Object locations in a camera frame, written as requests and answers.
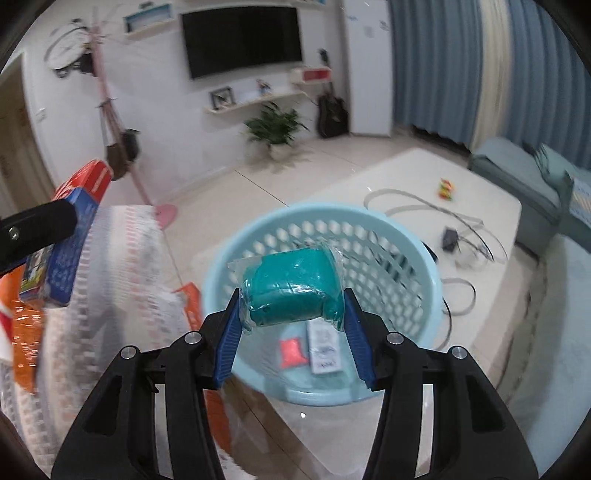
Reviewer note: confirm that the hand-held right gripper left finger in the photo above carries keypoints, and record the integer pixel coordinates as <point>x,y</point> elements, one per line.
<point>228,341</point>

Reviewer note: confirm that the wall light switch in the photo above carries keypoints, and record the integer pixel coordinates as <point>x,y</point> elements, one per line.
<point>41,114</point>

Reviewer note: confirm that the small standing picture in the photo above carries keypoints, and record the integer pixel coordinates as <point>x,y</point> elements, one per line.
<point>264,86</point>

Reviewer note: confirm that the blue and cream curtains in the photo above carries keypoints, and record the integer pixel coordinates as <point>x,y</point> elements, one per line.
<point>438,69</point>

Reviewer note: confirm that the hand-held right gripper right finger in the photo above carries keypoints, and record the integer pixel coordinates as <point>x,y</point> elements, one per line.
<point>358,337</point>

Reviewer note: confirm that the red and white wall box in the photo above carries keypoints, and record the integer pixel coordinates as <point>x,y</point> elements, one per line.
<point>316,74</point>

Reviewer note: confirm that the teal packet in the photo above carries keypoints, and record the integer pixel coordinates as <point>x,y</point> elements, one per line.
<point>286,286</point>

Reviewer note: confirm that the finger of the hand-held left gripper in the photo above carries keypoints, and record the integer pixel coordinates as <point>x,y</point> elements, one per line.
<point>37,226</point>

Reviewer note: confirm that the black photo frame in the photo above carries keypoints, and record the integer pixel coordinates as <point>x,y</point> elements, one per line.
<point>221,98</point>

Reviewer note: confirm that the striped woven blanket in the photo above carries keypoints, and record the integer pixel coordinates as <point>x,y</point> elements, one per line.
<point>124,258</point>

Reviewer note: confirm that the brown handbag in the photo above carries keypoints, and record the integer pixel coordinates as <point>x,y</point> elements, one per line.
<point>116,161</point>

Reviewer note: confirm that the wall-mounted black television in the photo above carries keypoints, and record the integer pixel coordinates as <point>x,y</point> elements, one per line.
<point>240,39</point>

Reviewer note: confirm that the round wall clock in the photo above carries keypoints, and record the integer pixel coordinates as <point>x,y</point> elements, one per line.
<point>64,46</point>

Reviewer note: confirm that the light blue perforated basket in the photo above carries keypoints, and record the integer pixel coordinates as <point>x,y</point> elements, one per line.
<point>323,217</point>

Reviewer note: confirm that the white flat packet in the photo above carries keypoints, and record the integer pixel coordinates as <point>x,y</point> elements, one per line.
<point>323,353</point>

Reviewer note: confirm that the potted green plant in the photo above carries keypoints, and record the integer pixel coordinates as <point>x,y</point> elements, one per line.
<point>274,127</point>

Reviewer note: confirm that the orange plastic packet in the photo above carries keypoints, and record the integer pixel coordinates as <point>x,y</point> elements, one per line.
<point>23,341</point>

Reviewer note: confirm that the black power adapter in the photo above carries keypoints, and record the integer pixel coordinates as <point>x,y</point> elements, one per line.
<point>450,239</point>

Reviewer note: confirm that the grey-blue cushion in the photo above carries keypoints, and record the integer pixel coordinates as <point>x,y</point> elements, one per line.
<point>554,170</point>

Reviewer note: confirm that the blue and red carton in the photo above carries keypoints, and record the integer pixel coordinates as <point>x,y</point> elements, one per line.
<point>64,267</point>

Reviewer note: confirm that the small orange-red packet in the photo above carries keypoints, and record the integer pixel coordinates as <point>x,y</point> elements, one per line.
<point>292,353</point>

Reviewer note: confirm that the small colourful toy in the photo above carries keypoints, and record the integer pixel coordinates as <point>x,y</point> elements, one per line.
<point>446,189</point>

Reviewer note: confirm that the white and blue wall shelf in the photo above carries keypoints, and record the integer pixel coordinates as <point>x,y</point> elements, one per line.
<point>143,21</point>

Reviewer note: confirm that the tall white cabinet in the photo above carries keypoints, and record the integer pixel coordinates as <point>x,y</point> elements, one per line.
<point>369,69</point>

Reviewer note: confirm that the black guitar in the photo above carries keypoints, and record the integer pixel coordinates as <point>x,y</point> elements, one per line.
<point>331,115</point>

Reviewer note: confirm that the black shoulder bag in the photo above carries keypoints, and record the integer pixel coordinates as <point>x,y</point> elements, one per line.
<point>131,145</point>

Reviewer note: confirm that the pink coat rack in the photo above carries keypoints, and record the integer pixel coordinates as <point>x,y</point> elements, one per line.
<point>104,92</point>

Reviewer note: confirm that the white door frame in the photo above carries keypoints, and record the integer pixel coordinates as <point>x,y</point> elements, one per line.
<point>18,138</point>

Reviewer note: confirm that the grey-blue sofa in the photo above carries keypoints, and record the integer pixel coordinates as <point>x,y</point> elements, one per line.
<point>508,184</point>

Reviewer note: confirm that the long white wall shelf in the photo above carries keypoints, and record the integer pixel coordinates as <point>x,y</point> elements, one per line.
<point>249,102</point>

